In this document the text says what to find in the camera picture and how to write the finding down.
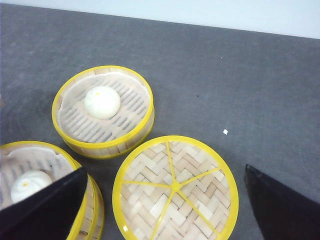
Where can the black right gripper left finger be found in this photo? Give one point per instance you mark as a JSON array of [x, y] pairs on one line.
[[48, 214]]

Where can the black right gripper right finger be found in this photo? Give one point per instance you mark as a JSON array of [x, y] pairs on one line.
[[281, 212]]

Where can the bamboo steamer basket two buns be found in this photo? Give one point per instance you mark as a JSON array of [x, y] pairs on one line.
[[88, 224]]

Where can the woven bamboo steamer lid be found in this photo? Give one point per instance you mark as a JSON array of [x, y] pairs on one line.
[[175, 188]]

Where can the bamboo steamer basket single bun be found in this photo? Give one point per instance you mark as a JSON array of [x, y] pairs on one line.
[[115, 147]]

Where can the white steamed bun upper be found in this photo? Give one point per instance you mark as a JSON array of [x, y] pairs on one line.
[[28, 184]]

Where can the white steamed bun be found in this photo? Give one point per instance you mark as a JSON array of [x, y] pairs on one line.
[[28, 184], [102, 102]]

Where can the striped steamer liner cloth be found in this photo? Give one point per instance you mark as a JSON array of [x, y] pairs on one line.
[[21, 160]]

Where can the white steamer liner cloth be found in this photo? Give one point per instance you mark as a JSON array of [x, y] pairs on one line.
[[78, 124]]

